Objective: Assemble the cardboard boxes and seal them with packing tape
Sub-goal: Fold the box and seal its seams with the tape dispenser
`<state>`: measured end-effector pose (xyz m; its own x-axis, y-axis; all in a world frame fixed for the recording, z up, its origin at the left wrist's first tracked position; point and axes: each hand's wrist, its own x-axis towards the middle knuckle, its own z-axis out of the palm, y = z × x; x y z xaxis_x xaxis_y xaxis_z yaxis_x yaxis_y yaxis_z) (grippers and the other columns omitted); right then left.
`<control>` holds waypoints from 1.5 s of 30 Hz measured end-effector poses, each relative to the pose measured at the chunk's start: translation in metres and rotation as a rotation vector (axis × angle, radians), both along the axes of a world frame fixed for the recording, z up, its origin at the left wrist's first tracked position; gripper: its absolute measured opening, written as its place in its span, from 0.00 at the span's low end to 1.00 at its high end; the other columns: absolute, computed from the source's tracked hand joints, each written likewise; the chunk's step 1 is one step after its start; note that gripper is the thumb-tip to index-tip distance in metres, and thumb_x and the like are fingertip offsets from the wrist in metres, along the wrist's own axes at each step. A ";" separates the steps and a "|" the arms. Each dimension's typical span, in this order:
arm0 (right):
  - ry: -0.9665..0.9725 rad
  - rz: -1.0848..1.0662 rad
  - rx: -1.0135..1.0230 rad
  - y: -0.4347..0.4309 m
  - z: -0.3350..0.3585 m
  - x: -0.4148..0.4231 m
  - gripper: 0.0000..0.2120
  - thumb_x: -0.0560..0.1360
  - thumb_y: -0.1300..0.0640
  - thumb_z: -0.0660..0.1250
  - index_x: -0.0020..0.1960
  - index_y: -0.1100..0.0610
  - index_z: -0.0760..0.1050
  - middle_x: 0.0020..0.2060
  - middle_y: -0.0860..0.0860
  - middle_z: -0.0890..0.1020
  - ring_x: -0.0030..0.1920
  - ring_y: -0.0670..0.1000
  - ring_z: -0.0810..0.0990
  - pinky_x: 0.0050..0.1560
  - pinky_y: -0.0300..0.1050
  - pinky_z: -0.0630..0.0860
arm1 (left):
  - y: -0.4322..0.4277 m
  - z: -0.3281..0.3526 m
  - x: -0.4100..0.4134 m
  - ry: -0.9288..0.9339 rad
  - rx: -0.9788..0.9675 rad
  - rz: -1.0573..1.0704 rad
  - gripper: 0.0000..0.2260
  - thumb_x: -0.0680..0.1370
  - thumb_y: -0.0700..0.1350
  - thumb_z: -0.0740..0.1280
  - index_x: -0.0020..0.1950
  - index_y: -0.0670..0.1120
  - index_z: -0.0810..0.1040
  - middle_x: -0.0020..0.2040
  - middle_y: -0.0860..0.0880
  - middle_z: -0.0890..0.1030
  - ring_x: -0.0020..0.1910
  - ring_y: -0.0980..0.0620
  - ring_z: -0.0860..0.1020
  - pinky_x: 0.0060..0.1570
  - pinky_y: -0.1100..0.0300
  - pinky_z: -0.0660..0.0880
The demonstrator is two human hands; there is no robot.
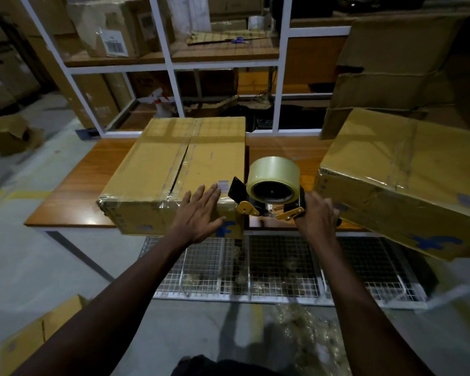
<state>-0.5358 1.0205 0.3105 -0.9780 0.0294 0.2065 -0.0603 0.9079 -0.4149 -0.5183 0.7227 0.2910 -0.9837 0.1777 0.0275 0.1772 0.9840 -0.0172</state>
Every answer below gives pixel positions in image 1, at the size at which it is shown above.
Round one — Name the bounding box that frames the person's left hand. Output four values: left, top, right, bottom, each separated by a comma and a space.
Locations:
168, 183, 227, 245

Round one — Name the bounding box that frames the person's right hand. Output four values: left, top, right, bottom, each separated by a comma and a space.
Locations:
293, 191, 342, 243

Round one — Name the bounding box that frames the clear packing tape roll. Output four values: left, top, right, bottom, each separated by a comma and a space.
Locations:
245, 156, 301, 205

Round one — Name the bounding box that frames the yellow cardboard box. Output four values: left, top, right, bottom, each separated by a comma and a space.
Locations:
0, 295, 89, 376
96, 116, 246, 239

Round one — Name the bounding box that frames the yellow-brown cardboard box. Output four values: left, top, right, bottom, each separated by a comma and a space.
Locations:
312, 107, 470, 263

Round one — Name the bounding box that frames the person's right forearm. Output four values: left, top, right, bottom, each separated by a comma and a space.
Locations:
309, 238, 436, 376

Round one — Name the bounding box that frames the person's left forearm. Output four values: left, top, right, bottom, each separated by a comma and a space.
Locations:
11, 234, 189, 376

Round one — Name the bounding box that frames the printed brown cardboard box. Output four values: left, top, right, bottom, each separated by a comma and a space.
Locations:
129, 70, 173, 98

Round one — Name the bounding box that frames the tall plain cardboard box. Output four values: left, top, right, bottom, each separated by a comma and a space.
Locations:
103, 72, 134, 112

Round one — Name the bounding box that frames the tall labelled cardboard box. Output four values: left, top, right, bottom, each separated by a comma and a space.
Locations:
72, 74, 120, 130

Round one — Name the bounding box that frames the flattened cardboard sheet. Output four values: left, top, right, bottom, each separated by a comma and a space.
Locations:
186, 30, 267, 45

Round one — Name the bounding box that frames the taped box with barcode label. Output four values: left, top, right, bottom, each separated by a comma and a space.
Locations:
67, 0, 176, 58

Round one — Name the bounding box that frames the wide brown cardboard box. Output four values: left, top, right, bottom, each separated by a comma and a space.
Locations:
0, 0, 77, 36

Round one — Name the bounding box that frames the white spray bottle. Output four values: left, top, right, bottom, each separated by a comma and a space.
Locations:
148, 88, 177, 119

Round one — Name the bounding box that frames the pile of clear plastic scraps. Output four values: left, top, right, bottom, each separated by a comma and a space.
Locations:
274, 303, 351, 376

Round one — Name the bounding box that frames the orange wooden table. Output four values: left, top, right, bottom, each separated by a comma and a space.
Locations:
23, 136, 365, 231

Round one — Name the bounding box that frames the wooden shelf board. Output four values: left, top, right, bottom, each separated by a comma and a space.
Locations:
64, 34, 279, 68

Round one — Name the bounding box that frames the white wire mesh shelf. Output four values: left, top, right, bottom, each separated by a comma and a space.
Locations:
139, 234, 430, 310

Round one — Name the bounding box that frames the white metal shelf frame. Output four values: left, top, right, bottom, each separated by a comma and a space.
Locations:
17, 0, 351, 138

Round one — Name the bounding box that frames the wall of stacked cartons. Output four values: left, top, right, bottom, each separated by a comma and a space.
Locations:
0, 3, 42, 118

